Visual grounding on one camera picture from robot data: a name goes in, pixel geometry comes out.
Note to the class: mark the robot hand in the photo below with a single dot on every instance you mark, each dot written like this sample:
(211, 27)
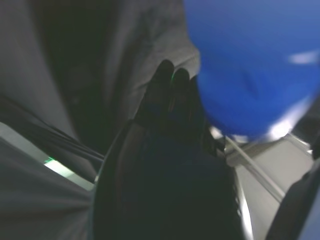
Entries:
(162, 180)

